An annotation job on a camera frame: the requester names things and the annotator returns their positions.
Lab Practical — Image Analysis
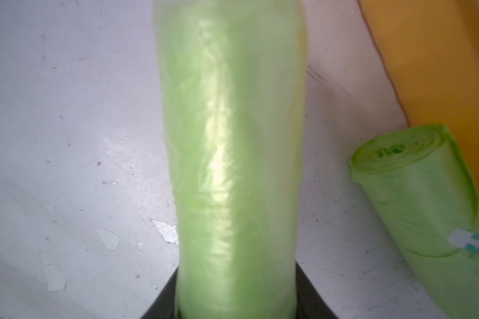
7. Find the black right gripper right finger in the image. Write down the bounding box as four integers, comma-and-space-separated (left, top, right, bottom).
295, 263, 337, 319

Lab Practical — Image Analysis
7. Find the light green trash bag roll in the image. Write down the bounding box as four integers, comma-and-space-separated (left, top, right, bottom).
154, 1, 307, 318

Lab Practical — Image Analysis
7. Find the orange plastic storage box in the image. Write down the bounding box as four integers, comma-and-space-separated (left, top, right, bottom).
359, 0, 479, 191

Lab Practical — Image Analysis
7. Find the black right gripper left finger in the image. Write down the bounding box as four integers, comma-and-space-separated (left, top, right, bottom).
141, 268, 178, 319

